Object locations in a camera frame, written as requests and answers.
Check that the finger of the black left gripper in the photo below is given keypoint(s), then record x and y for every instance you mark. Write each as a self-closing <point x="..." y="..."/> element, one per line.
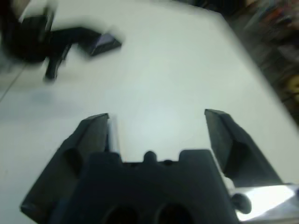
<point x="74" y="35"/>

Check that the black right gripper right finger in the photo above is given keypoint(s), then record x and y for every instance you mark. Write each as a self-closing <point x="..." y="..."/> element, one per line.
<point x="245" y="161"/>

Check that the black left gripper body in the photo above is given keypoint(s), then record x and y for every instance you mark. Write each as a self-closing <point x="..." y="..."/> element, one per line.
<point x="28" y="42"/>

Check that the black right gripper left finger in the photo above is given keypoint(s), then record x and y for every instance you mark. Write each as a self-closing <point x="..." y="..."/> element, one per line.
<point x="58" y="168"/>

